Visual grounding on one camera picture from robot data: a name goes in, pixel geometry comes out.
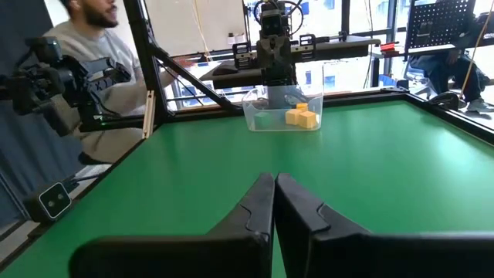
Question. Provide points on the black perforated panel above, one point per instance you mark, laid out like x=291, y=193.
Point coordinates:
x=436, y=23

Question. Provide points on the person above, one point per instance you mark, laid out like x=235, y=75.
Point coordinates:
x=451, y=69
x=96, y=50

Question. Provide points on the clear plastic bin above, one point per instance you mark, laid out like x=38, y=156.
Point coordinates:
x=278, y=116

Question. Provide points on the black computer mouse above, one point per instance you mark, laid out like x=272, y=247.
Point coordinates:
x=225, y=69

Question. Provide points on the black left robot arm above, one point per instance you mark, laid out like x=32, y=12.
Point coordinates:
x=278, y=77

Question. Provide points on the red tool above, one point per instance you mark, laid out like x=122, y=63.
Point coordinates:
x=388, y=46

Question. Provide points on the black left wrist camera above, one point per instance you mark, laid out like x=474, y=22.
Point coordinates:
x=273, y=24

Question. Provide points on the black table-level camera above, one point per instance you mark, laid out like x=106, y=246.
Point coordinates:
x=54, y=201

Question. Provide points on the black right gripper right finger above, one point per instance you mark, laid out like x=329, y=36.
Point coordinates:
x=308, y=239

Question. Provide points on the grey desk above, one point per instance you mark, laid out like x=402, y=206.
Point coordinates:
x=339, y=48

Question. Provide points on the black table clamp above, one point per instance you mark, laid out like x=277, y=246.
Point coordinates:
x=445, y=101

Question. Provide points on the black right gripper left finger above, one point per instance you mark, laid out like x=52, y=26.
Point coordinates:
x=239, y=247

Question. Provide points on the green table mat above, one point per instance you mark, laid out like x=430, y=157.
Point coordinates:
x=366, y=166

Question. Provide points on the black table frame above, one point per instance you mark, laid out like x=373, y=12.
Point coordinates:
x=146, y=58

